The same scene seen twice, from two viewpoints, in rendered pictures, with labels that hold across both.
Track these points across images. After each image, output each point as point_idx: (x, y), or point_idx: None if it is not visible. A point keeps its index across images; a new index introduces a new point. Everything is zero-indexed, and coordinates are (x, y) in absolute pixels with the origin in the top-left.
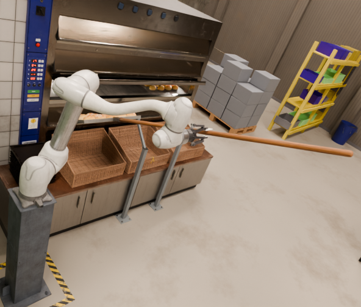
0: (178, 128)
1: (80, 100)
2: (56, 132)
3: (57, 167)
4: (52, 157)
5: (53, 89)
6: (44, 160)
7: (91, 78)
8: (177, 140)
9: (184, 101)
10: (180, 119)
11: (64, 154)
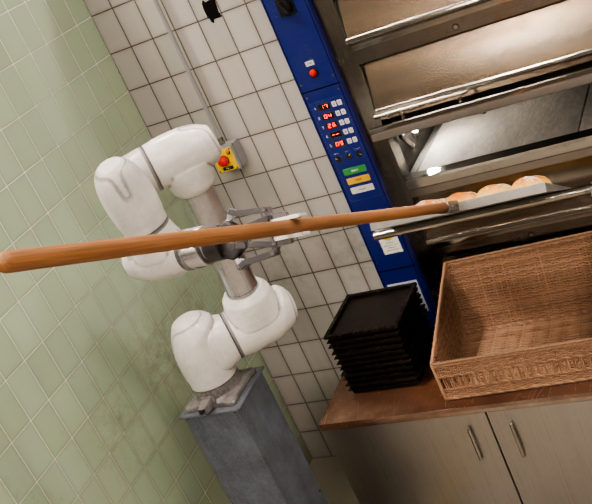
0: (121, 230)
1: None
2: None
3: (242, 335)
4: (226, 312)
5: None
6: (197, 318)
7: (164, 143)
8: (148, 258)
9: (97, 168)
10: (105, 209)
11: (245, 306)
